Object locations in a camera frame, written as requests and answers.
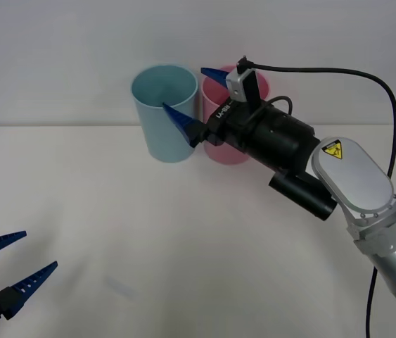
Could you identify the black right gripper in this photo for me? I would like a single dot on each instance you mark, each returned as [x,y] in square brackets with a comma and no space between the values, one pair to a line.
[225,121]

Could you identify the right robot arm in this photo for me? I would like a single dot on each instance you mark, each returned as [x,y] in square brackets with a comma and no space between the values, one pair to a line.
[282,137]

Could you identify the pink plastic bin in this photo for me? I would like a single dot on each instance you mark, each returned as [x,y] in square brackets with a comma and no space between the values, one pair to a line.
[212,98]

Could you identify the pale blue plastic bin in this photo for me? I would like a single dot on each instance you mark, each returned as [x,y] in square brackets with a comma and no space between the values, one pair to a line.
[159,134]

